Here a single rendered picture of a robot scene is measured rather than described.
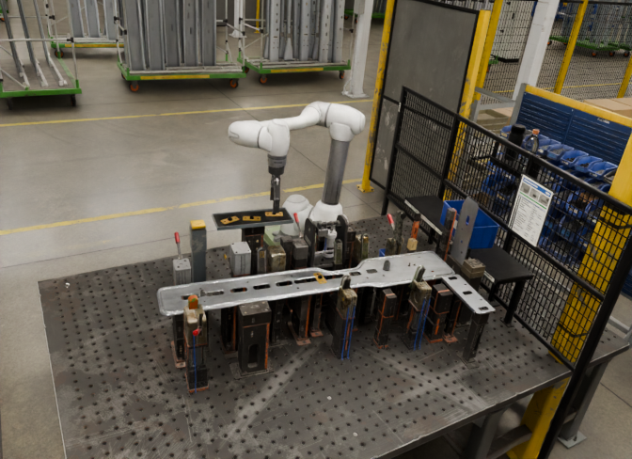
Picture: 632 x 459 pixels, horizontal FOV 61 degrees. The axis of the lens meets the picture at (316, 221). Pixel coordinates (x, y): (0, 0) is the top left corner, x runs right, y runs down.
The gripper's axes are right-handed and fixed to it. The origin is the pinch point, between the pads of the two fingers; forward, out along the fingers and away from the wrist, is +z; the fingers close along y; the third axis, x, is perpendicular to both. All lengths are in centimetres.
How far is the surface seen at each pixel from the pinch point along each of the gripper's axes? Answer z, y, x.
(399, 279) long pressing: 22, 35, 56
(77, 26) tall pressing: 72, -885, -280
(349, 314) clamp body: 27, 52, 28
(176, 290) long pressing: 22, 38, -44
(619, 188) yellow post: -37, 59, 130
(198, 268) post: 28.6, 11.2, -35.7
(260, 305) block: 19, 54, -10
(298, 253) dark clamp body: 17.1, 17.6, 10.5
